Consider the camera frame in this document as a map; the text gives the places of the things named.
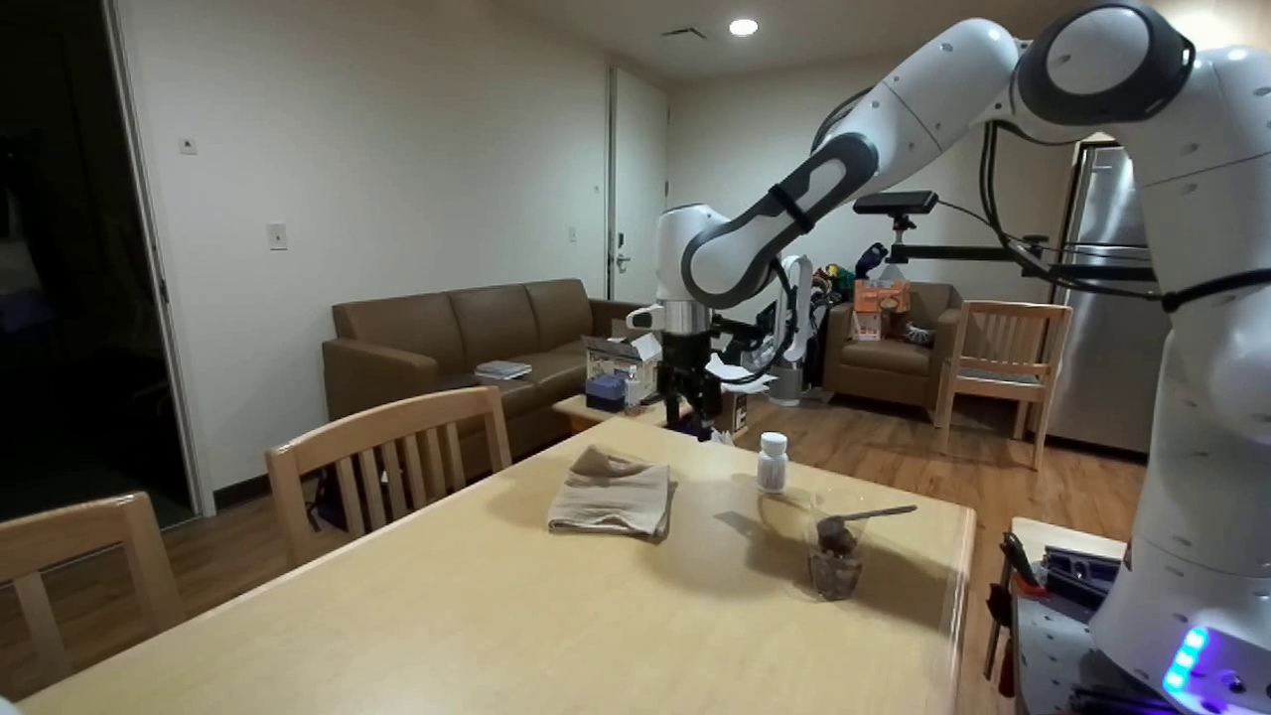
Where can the round ceiling light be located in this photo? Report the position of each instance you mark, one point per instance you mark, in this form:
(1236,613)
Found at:
(745,25)

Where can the white door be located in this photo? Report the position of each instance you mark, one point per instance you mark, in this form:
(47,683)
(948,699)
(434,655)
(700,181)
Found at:
(638,172)

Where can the white bottle lid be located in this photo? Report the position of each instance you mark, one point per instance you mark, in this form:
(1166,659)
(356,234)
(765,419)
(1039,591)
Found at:
(773,442)

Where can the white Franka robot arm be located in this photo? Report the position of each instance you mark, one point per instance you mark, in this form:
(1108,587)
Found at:
(1191,161)

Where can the stainless steel fridge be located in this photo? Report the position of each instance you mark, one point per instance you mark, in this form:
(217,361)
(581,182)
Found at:
(1112,369)

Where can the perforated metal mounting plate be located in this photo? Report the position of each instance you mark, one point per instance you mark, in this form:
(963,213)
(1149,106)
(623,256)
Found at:
(1059,648)

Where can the small white thermostat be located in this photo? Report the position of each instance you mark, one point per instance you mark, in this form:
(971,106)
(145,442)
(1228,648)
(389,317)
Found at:
(188,145)

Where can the white pill bottle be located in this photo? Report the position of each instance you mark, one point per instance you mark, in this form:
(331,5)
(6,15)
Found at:
(773,470)

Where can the orange box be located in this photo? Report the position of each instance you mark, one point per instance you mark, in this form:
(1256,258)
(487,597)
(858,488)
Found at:
(868,309)

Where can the brown armchair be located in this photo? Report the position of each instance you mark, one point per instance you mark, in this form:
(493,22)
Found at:
(875,373)

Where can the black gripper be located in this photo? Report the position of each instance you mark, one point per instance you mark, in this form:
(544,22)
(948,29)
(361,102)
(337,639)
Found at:
(692,373)

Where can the white ribbed towel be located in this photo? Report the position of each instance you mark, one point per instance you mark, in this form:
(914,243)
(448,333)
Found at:
(615,503)

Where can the grey book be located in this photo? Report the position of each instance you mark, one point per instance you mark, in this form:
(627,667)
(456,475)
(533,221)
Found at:
(503,369)

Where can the white and blue carton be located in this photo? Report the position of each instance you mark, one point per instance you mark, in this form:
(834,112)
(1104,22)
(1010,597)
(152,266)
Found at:
(619,373)

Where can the white light switch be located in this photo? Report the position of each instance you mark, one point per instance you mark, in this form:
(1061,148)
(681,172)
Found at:
(275,234)

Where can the brown leather sofa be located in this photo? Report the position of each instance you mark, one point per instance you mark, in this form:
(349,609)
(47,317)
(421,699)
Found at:
(421,340)

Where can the wooden slat-back chair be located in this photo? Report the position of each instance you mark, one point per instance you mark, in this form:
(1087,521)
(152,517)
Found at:
(997,381)
(82,556)
(381,456)

